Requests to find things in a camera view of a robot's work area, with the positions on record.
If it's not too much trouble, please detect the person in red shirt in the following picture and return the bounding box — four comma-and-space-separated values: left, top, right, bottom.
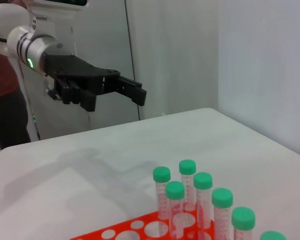
0, 32, 32, 151

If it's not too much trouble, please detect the clear test tube green cap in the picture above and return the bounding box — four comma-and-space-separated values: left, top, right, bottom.
259, 230, 288, 240
211, 187, 234, 240
231, 206, 256, 240
193, 171, 214, 231
178, 159, 198, 212
152, 166, 172, 237
164, 180, 186, 238

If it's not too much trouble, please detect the orange test tube rack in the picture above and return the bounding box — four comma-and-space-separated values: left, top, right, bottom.
69, 209, 217, 240

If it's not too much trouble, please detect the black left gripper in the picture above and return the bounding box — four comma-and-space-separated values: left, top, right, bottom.
43, 53, 148, 112

